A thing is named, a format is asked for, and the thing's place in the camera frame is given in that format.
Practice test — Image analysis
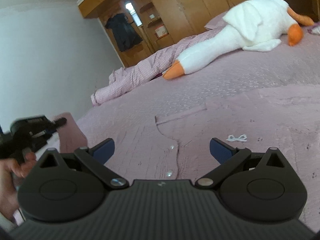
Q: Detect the white box on shelf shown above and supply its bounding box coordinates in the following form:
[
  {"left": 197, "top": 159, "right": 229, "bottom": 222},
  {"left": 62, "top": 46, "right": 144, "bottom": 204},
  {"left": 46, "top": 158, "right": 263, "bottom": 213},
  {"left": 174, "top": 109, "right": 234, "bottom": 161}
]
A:
[{"left": 155, "top": 25, "right": 168, "bottom": 38}]

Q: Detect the dark hanging garment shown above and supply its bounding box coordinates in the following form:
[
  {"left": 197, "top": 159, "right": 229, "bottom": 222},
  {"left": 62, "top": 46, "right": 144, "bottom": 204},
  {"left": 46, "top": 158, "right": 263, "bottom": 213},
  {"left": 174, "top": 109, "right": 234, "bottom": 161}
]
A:
[{"left": 105, "top": 13, "right": 143, "bottom": 52}]

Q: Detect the white goose plush toy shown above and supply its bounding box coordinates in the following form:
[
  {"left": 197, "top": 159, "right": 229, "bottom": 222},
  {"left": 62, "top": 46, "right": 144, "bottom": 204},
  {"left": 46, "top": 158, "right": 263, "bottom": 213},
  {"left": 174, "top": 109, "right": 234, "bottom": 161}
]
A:
[{"left": 163, "top": 0, "right": 314, "bottom": 80}]

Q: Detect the pink floral bed sheet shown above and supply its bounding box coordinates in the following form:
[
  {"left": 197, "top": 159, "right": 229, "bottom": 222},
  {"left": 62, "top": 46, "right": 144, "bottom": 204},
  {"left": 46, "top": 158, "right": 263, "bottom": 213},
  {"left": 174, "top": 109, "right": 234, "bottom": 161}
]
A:
[{"left": 13, "top": 27, "right": 320, "bottom": 230}]

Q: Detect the pink checkered blanket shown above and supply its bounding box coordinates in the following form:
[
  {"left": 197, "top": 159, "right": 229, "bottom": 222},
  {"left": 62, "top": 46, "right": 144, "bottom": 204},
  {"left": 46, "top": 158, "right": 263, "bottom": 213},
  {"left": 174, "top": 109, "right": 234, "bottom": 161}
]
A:
[{"left": 91, "top": 12, "right": 226, "bottom": 106}]

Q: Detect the pink knitted cardigan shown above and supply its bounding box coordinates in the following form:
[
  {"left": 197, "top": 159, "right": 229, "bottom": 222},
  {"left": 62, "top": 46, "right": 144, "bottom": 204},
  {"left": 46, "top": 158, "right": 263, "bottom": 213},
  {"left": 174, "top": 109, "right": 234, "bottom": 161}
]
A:
[{"left": 13, "top": 84, "right": 320, "bottom": 230}]

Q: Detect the person's left hand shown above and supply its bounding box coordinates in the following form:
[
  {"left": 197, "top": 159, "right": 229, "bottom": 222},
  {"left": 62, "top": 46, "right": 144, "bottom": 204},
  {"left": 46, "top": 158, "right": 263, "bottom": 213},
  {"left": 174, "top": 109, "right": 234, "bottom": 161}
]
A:
[{"left": 1, "top": 152, "right": 36, "bottom": 220}]

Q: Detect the wooden wardrobe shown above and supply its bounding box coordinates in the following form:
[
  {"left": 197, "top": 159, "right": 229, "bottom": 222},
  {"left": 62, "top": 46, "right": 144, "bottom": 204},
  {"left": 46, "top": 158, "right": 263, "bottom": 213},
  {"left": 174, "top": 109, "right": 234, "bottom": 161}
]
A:
[{"left": 78, "top": 0, "right": 245, "bottom": 67}]

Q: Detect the white pillow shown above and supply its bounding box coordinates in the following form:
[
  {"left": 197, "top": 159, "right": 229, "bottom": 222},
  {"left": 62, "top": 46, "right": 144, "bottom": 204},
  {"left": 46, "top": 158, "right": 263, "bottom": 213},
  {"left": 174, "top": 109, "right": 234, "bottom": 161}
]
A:
[{"left": 308, "top": 25, "right": 320, "bottom": 35}]

